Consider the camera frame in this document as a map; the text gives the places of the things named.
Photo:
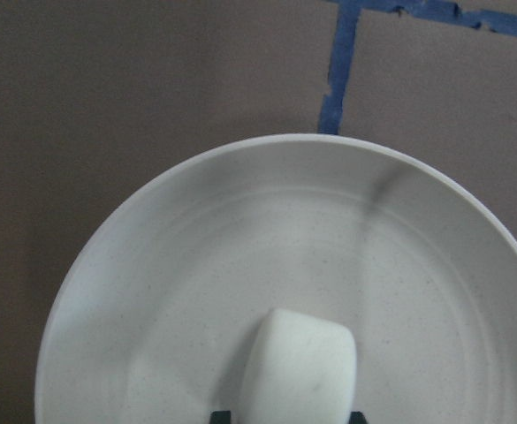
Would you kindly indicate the white round plate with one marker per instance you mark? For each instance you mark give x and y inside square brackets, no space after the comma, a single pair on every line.
[155,319]

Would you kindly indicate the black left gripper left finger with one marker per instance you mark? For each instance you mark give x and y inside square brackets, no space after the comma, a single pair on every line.
[220,417]

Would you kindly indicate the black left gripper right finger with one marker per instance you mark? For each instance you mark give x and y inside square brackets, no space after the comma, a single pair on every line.
[357,417]

